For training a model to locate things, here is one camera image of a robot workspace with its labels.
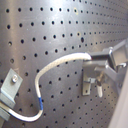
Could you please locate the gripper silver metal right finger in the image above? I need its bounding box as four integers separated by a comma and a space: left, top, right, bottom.
95, 63, 127, 97

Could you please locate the metal cable clip bracket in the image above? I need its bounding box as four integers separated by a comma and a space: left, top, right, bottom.
0, 68, 22, 122

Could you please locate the white braided cable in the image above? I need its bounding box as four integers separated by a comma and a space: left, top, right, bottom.
7, 52, 93, 123

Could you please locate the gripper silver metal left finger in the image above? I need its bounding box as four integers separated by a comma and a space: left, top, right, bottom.
87, 39, 128, 72

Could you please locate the perforated metal board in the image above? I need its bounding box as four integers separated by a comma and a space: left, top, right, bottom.
0, 0, 128, 128

